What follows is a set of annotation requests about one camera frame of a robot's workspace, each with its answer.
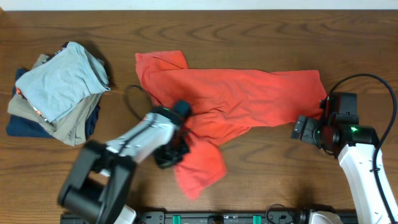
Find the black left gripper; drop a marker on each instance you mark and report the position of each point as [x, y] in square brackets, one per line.
[165, 161]

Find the red orange t-shirt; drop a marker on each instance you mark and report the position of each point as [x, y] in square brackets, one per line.
[226, 103]

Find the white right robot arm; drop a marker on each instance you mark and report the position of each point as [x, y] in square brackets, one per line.
[355, 148]

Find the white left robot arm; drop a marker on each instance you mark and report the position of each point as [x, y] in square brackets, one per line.
[98, 184]

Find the light blue folded garment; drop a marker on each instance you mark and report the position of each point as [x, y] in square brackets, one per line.
[57, 86]

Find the beige folded garment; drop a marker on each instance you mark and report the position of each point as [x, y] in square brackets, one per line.
[58, 98]

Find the navy blue folded garment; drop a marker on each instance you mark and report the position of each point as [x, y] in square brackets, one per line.
[73, 129]

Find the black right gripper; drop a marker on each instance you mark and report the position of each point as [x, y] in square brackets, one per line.
[306, 134]

